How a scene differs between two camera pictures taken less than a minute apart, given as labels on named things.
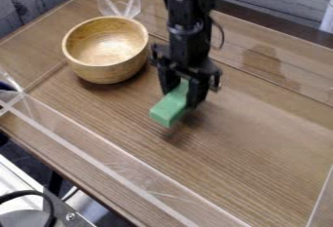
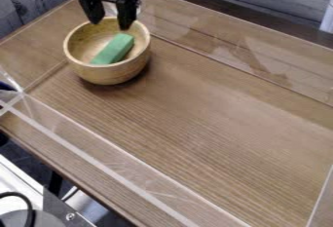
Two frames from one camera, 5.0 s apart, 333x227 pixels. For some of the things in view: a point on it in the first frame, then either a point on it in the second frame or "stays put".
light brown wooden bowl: (105, 48) stays put
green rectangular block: (168, 109) → (115, 49)
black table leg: (55, 183) stays put
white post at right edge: (327, 21) stays put
